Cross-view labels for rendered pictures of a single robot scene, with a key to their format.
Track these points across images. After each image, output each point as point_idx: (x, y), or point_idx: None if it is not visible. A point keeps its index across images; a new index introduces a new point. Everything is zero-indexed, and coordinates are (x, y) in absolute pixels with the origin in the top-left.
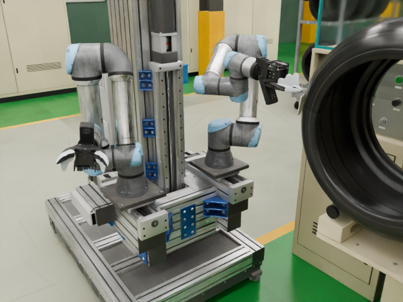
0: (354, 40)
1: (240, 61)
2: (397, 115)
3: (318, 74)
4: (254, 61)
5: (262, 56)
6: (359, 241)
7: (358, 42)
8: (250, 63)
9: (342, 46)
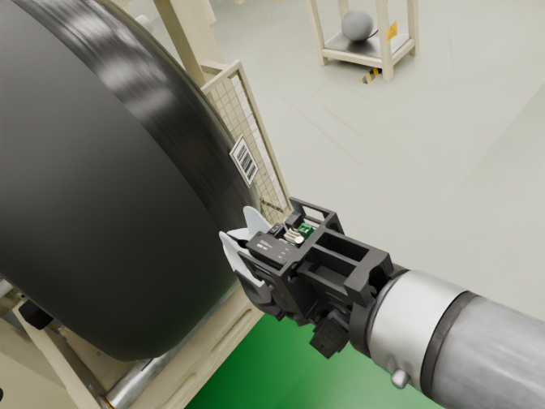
0: (109, 5)
1: (493, 300)
2: None
3: (194, 83)
4: (401, 276)
5: (361, 281)
6: None
7: (111, 1)
8: (421, 271)
9: (130, 23)
